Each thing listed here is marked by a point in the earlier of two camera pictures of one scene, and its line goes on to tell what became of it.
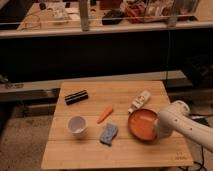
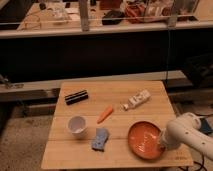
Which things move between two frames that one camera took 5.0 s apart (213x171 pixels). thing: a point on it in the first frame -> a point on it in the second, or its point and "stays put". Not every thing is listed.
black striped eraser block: x=77 y=97 stays put
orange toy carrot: x=104 y=115 stays put
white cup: x=77 y=125 stays put
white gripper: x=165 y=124 -> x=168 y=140
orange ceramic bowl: x=141 y=123 -> x=144 y=140
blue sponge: x=108 y=134 -> x=101 y=136
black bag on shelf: x=112 y=17 stays put
